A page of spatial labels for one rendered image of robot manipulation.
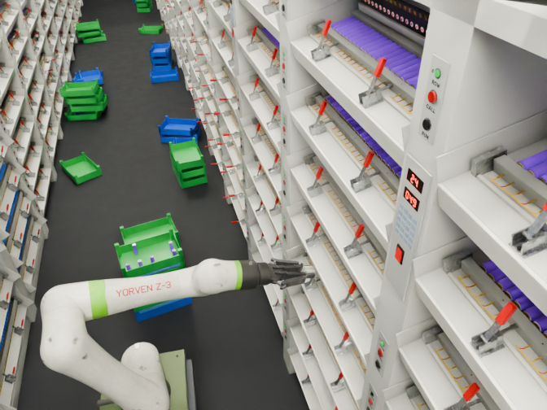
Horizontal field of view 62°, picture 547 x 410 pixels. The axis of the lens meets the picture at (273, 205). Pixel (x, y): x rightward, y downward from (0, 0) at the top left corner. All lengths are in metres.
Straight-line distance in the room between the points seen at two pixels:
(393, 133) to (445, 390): 0.48
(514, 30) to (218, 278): 1.06
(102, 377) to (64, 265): 1.68
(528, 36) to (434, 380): 0.63
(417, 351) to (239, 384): 1.40
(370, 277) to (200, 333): 1.51
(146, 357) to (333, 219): 0.85
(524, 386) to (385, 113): 0.49
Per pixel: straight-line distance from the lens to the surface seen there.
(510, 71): 0.69
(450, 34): 0.66
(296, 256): 1.71
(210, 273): 1.39
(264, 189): 2.05
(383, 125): 0.86
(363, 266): 1.12
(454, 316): 0.80
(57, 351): 1.36
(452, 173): 0.72
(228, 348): 2.40
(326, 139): 1.20
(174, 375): 1.96
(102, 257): 3.03
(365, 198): 1.00
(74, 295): 1.48
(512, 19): 0.58
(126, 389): 1.53
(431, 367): 0.97
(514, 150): 0.77
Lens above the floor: 1.94
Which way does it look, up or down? 37 degrees down
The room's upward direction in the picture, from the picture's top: 1 degrees counter-clockwise
